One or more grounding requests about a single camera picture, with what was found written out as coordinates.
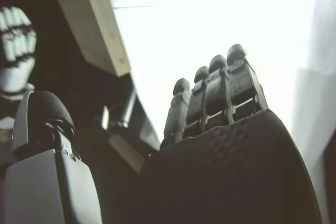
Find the beige book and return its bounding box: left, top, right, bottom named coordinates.
left=48, top=0, right=132, bottom=78

